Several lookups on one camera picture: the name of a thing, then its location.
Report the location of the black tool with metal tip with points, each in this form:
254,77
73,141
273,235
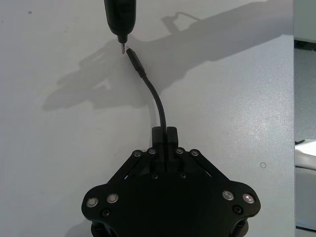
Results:
119,14

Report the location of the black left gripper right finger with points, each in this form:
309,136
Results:
193,163

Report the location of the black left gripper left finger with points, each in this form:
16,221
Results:
142,163

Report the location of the white curved object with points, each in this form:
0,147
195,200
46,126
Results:
306,153

